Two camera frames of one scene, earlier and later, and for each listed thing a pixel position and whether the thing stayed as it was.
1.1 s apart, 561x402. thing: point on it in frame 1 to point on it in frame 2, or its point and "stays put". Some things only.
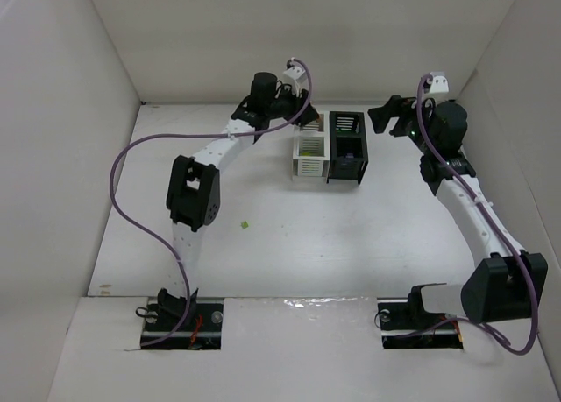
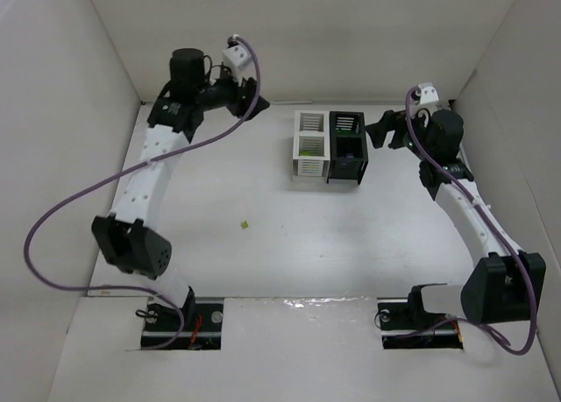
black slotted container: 348,154 stays put
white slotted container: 311,151 stays put
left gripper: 304,111 to 243,97
